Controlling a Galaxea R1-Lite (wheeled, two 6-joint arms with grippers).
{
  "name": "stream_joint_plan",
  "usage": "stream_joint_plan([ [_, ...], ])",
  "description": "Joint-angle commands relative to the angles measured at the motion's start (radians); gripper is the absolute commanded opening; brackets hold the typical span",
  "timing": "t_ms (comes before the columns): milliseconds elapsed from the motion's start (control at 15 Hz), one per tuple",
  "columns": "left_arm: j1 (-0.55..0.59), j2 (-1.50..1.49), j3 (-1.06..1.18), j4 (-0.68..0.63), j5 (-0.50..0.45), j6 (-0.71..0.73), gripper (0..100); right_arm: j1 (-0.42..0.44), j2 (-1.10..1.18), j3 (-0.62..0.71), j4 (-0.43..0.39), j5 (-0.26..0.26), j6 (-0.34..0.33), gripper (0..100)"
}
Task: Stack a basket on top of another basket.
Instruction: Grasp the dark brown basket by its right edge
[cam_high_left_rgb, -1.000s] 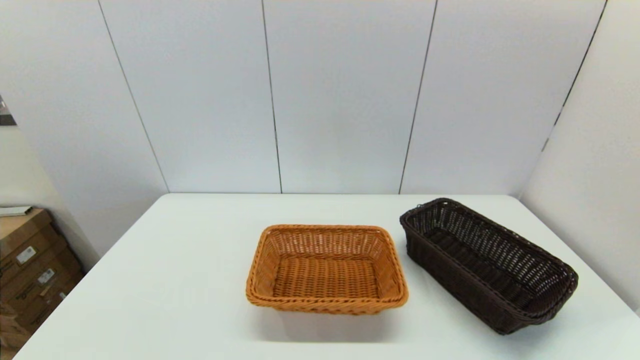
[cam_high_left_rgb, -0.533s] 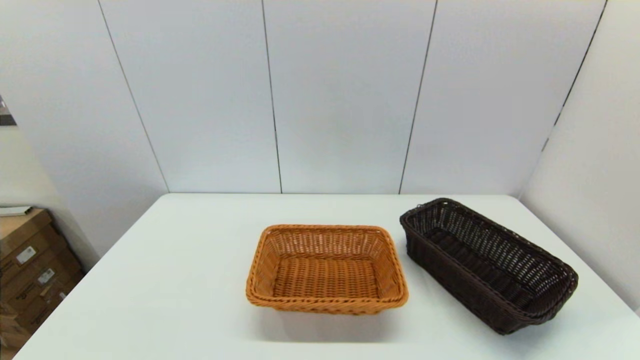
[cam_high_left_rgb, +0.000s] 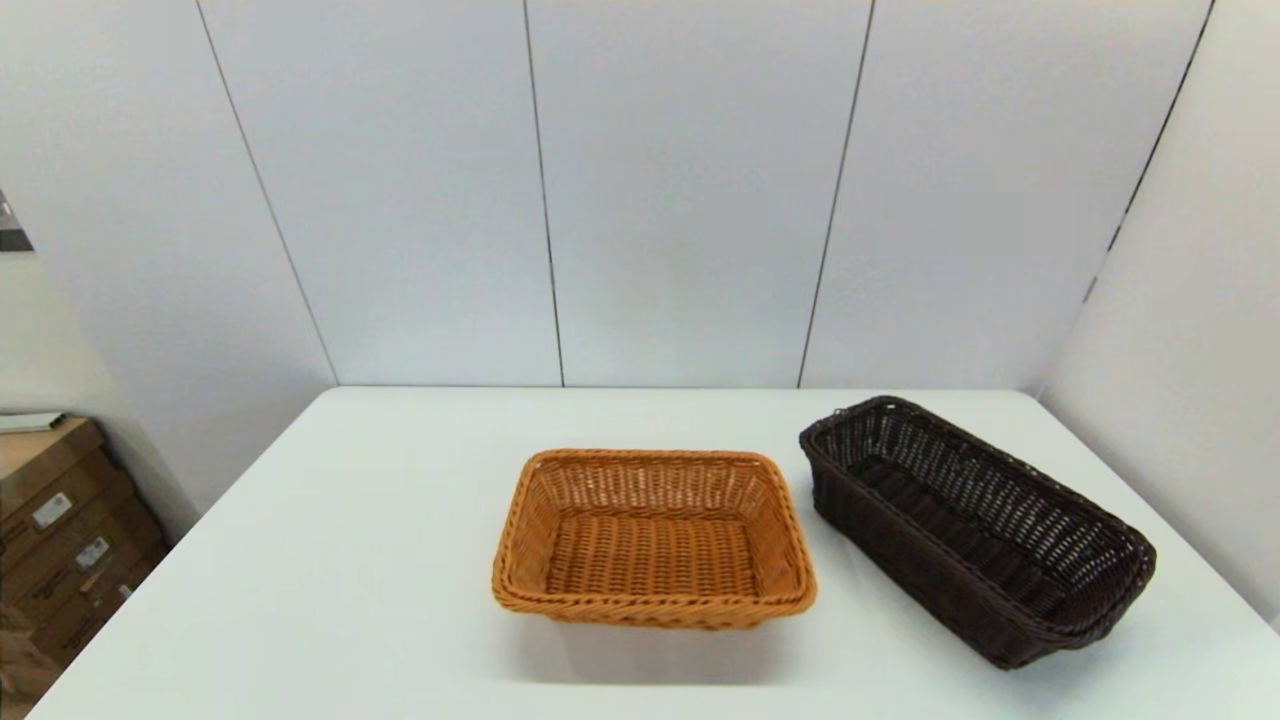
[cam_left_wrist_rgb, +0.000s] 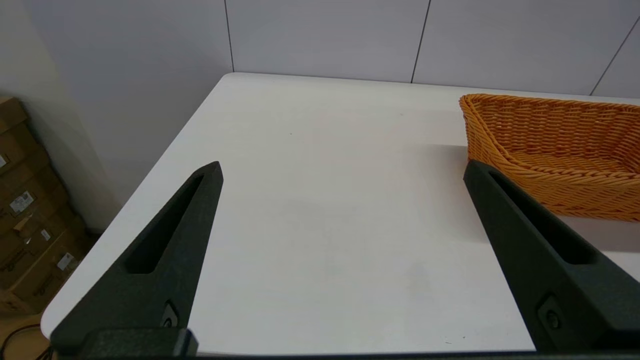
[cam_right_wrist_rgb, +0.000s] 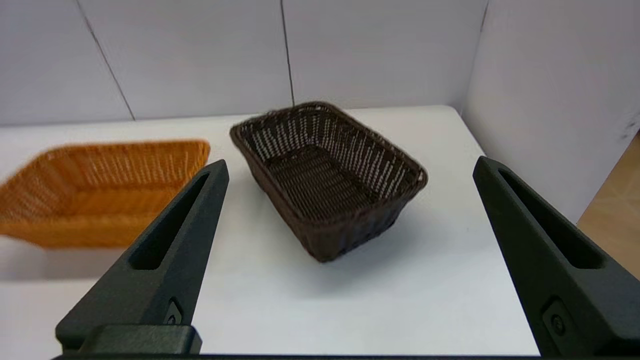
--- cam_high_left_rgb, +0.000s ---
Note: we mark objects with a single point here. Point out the dark brown wicker basket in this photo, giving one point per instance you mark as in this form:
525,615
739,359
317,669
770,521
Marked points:
980,540

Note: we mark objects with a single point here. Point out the orange wicker basket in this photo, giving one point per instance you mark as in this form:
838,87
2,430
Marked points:
650,560

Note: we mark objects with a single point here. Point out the brown cardboard box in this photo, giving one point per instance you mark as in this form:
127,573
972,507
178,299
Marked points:
130,540
40,450
100,500
40,640

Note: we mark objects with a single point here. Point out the flat white item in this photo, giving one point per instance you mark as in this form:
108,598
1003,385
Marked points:
30,422

